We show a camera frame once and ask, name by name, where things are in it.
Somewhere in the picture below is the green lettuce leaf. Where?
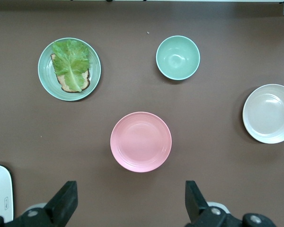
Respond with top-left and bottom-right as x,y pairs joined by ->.
51,39 -> 90,93

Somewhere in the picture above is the small green deep bowl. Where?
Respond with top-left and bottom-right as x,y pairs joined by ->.
155,35 -> 201,81

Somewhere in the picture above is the white toaster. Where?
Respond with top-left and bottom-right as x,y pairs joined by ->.
0,165 -> 15,223

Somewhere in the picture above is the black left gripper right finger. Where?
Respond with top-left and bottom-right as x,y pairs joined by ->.
185,181 -> 242,227

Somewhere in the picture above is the green plate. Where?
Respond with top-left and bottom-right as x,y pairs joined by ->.
38,37 -> 102,102

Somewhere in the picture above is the toasted bread slice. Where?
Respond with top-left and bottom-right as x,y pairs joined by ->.
50,53 -> 90,94

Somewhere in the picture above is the beige shallow bowl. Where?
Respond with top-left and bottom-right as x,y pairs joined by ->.
242,84 -> 284,144

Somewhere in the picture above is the pink shallow bowl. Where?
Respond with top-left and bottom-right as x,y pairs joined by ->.
109,112 -> 173,173

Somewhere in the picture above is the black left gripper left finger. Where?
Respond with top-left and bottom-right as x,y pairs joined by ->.
14,181 -> 78,227

